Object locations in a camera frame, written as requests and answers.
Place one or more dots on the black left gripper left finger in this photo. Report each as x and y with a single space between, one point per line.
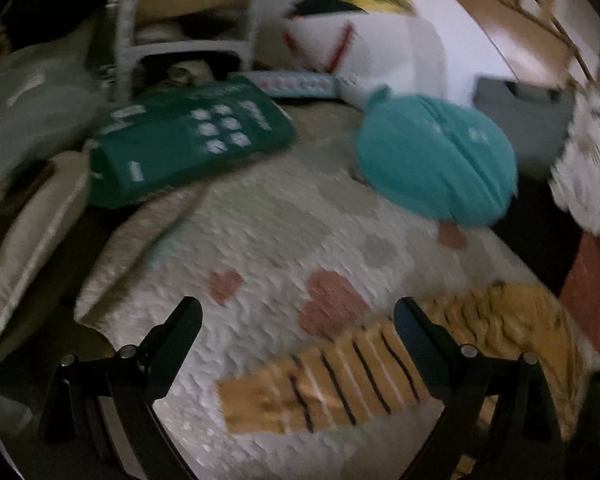
99 420

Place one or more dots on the red dotted quilt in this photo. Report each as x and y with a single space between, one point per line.
581 293

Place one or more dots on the white box with red mark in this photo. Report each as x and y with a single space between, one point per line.
365 52

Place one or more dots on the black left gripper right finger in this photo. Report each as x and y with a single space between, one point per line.
497 412

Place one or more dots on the yellow striped small garment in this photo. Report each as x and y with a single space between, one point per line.
366 372

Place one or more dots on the teal folded garment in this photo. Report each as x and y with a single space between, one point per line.
436 159

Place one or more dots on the white quilted heart blanket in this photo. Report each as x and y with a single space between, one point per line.
284 254

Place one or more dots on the dark green printed package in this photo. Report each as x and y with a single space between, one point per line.
176 136

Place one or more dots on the grey storage bin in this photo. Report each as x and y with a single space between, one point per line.
534 119

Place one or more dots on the beige cushion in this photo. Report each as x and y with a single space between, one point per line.
42 225

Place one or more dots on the grey-green fabric bag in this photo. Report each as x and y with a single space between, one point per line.
48 99

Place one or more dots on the white shelf rack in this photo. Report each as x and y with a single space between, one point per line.
157 27

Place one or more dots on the light blue patterned flat box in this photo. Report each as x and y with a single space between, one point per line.
286 84

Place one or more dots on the white patterned crumpled cloth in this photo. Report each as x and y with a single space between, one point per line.
575 176

